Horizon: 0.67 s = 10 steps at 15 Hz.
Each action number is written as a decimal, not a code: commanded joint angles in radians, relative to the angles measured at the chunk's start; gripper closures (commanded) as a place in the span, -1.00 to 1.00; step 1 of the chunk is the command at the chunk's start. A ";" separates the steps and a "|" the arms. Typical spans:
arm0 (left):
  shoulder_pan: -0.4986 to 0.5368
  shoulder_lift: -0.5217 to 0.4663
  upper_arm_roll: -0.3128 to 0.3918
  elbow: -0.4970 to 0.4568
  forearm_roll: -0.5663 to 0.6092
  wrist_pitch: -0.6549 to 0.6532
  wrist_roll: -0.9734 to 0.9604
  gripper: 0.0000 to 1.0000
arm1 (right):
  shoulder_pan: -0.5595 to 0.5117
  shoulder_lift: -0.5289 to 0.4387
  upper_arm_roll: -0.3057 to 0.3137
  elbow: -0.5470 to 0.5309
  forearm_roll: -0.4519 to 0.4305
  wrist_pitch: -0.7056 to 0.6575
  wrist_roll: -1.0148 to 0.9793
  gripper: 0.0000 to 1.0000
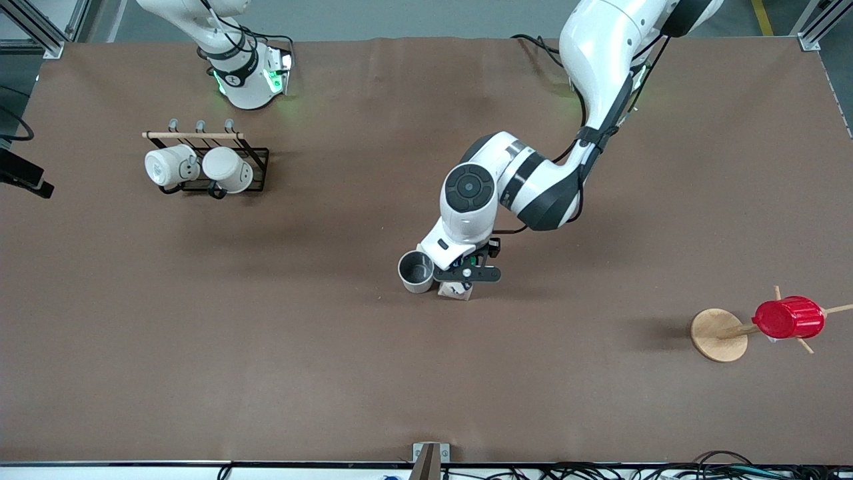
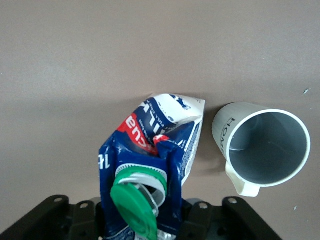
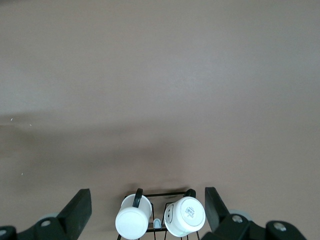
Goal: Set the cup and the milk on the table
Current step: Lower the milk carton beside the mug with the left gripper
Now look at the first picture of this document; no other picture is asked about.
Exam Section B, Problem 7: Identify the blue white milk carton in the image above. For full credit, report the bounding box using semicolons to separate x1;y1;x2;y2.
437;279;475;301

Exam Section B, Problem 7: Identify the black cable bundle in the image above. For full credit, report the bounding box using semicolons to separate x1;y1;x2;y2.
533;451;853;480

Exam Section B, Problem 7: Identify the grey metal bracket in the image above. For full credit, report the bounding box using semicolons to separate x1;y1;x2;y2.
412;442;450;465

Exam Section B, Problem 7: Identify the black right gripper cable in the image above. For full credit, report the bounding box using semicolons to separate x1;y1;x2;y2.
0;87;35;143

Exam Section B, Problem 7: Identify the plain white mug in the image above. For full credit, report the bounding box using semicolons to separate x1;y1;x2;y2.
202;147;255;195

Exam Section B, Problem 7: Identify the black left arm base cable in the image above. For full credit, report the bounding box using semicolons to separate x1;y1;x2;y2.
512;33;564;67

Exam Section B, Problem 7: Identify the wooden mug tree stand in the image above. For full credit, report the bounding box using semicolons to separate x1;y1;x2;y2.
690;285;853;363

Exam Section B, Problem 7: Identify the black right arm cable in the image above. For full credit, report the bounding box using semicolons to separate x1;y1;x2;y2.
199;0;295;64

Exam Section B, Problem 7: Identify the aluminium frame profile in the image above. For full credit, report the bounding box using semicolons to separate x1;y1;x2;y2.
796;0;853;52
0;0;91;59

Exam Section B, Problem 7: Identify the brown wooden post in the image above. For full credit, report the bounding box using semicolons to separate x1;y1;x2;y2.
408;443;442;480

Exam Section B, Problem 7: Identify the beige mug with grey inside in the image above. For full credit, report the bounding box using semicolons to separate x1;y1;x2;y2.
398;251;436;295

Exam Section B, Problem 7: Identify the black wire mug rack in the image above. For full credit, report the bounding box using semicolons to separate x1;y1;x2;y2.
141;118;271;199

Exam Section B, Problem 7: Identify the red ribbed plastic cup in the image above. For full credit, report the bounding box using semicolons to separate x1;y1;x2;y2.
753;297;826;341

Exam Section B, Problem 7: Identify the white mug with round print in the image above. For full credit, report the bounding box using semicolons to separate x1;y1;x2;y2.
145;145;201;189

